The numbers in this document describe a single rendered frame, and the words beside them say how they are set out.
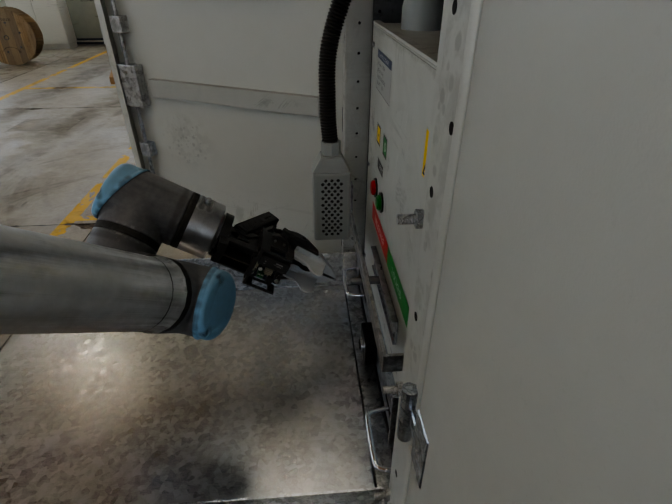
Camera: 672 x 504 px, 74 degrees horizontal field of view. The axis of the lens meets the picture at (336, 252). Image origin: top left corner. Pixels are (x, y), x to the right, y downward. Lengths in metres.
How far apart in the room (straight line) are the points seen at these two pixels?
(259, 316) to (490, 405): 0.81
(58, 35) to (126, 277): 11.51
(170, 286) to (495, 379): 0.40
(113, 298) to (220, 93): 0.73
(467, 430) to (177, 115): 1.12
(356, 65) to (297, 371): 0.58
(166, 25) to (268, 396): 0.84
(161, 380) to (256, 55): 0.68
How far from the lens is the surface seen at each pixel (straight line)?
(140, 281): 0.48
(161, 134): 1.30
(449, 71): 0.28
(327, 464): 0.73
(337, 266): 1.05
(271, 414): 0.79
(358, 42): 0.90
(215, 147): 1.19
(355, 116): 0.93
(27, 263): 0.40
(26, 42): 10.22
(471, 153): 0.19
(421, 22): 0.74
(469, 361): 0.20
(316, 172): 0.84
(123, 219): 0.67
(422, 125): 0.50
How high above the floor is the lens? 1.47
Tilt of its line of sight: 32 degrees down
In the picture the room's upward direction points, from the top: straight up
